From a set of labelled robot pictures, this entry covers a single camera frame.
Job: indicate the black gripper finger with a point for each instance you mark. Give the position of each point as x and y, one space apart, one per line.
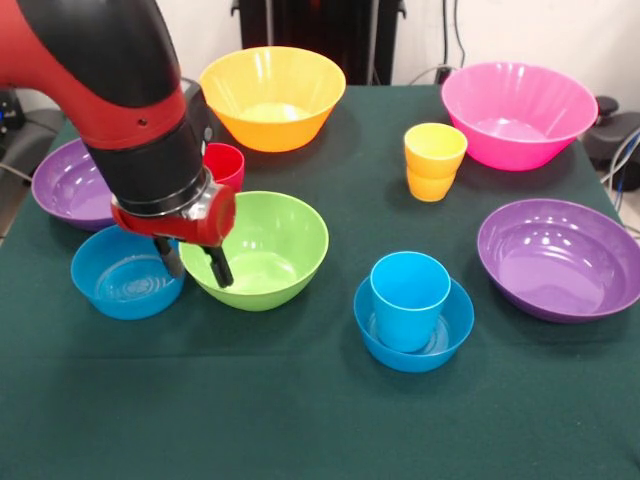
171 257
219 267

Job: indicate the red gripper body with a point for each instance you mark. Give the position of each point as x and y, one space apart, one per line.
175 227

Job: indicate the green bowl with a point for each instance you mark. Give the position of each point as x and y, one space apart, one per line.
280 285

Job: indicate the blue bowl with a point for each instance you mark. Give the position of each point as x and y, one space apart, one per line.
125 302
415 362

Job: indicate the orange bowl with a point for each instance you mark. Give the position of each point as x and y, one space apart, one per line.
270 135

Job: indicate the blue cup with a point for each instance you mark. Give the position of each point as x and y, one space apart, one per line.
405 325

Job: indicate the orange cup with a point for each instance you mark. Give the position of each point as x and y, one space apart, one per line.
432 180

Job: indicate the pink bowl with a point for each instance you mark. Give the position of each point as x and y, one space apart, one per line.
515 150

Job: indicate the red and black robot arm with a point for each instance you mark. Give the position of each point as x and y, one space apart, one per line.
100 75

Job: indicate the black computer tower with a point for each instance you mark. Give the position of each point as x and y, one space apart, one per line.
10 112

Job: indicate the red cup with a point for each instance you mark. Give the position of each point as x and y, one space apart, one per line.
227 162

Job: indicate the purple bowl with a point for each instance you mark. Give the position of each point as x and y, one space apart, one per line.
65 195
555 270

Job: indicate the dark green tablecloth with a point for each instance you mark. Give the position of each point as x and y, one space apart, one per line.
320 425

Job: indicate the black knobbed device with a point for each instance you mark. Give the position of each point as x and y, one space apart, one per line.
625 130

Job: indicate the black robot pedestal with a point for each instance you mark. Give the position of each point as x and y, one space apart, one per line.
325 30

